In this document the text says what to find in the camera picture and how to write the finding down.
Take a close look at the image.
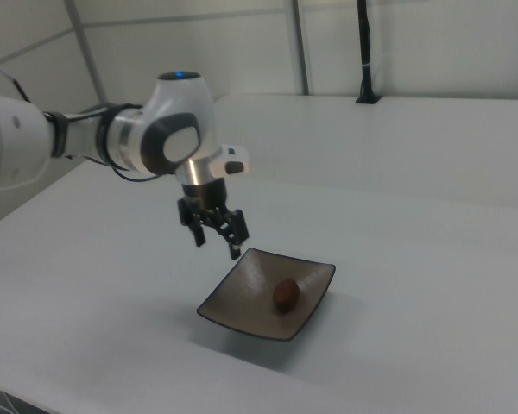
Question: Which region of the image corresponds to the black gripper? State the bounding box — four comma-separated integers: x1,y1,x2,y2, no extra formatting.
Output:
177,179,250,261

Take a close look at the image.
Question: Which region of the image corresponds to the small brown round food item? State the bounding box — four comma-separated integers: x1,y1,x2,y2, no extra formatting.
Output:
272,277,302,315

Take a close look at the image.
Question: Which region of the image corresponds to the square brown ceramic plate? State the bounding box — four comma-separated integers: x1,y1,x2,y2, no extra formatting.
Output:
195,246,338,342

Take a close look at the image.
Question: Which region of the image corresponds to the grey metal partition post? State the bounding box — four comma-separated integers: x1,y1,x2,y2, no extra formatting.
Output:
63,0,110,106
292,0,311,97

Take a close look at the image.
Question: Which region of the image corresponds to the black camera stand pole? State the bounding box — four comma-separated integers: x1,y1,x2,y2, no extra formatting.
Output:
355,0,382,105

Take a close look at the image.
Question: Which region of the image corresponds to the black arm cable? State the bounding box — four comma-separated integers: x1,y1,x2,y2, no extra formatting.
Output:
0,63,156,183

